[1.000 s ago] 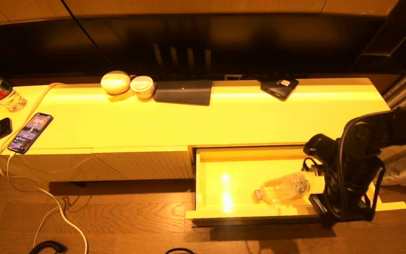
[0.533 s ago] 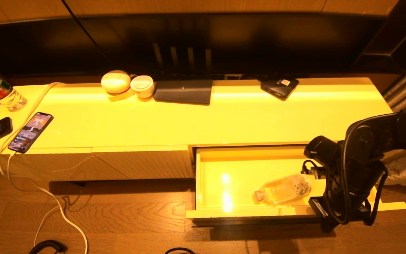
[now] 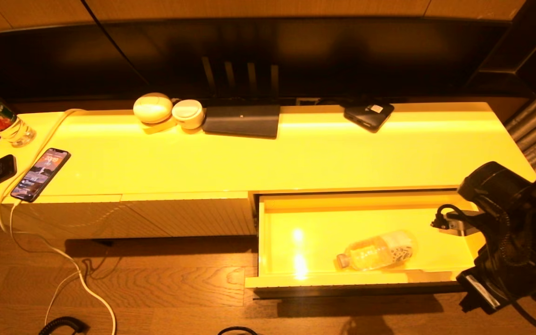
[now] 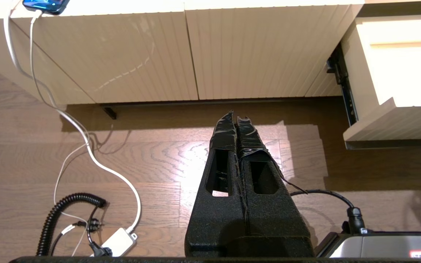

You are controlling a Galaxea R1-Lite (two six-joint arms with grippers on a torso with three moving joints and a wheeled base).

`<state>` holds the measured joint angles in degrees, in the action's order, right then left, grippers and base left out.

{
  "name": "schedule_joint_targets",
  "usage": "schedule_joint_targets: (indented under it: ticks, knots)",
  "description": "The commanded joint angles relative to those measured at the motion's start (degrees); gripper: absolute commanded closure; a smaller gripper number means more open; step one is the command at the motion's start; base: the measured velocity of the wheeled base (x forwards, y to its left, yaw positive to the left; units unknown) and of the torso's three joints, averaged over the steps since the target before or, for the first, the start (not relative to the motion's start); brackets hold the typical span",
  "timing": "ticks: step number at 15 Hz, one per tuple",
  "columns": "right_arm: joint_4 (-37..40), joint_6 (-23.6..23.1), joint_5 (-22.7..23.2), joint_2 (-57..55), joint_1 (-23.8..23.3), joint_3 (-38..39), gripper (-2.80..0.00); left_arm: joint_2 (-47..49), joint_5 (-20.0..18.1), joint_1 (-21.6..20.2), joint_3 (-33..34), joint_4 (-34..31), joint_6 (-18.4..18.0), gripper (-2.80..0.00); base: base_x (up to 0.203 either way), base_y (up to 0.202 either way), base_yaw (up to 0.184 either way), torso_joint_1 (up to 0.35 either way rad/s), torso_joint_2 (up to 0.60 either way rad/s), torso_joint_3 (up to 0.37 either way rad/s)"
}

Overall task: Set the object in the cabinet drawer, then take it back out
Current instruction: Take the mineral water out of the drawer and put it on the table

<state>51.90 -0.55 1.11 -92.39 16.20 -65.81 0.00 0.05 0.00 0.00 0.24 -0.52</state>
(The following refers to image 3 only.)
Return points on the long white cabinet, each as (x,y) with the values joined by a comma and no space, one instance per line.
(249,158)

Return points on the white round lidded cup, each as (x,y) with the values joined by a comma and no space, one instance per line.
(188,113)

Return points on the black television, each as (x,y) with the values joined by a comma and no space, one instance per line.
(249,51)

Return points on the dark grey flat box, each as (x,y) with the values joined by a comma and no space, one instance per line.
(242,120)

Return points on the black device with white label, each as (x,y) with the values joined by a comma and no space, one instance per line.
(368,116)

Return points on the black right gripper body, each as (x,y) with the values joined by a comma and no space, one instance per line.
(477,293)

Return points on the dark wooden shelf unit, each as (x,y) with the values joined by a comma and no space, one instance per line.
(528,42)

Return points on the black rectangular block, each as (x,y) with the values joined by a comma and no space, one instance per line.
(104,242)

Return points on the clear bottle with white cap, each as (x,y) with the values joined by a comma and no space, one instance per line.
(377,251)

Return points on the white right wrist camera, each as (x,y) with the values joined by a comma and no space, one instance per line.
(458,225)

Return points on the white egg-shaped case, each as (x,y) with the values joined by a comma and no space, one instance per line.
(152,108)

